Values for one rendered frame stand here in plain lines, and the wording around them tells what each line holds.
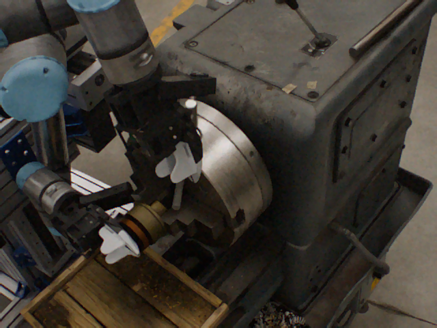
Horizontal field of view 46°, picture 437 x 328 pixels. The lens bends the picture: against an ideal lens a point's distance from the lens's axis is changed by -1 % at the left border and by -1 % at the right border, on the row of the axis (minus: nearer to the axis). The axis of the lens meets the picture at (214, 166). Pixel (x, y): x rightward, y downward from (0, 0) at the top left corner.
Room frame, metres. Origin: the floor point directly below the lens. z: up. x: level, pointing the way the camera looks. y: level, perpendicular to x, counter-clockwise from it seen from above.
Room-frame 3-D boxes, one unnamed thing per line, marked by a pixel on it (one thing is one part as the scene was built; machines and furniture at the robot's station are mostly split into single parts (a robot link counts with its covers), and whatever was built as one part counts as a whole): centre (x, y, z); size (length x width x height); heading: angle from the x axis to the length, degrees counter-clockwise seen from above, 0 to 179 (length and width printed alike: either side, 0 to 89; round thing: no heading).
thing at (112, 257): (0.60, 0.22, 1.07); 0.09 x 0.06 x 0.03; 41
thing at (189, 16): (1.10, -0.01, 1.24); 0.09 x 0.08 x 0.03; 132
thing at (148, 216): (0.65, 0.16, 1.08); 0.09 x 0.09 x 0.09; 42
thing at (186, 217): (0.63, 0.04, 1.09); 0.12 x 0.11 x 0.05; 42
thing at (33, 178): (0.80, 0.39, 1.08); 0.11 x 0.08 x 0.09; 41
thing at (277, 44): (1.03, -0.24, 1.06); 0.59 x 0.48 x 0.39; 132
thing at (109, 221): (0.65, 0.23, 1.10); 0.09 x 0.02 x 0.05; 41
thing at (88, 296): (0.57, 0.25, 0.89); 0.36 x 0.30 x 0.04; 42
